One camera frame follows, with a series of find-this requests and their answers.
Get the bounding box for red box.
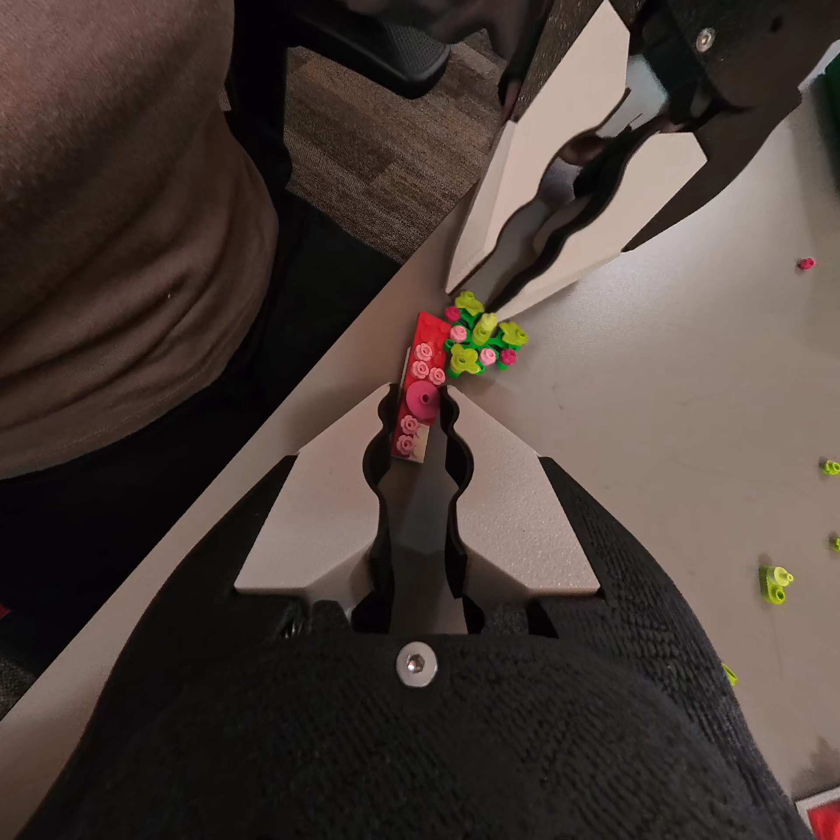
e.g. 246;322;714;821
795;791;840;840

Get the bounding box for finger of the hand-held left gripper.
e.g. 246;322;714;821
445;0;632;298
489;128;710;322

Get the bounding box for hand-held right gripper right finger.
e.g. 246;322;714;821
437;385;605;611

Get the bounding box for person's brown shirt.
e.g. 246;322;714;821
0;0;283;480

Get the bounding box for red lego plate pink flowers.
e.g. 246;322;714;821
390;311;454;464

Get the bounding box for black office chair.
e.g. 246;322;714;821
282;0;454;101

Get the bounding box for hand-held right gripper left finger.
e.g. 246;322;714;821
234;384;397;619

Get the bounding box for green box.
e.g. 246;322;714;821
814;72;840;139

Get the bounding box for green lego plant with flowers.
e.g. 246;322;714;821
443;290;530;382

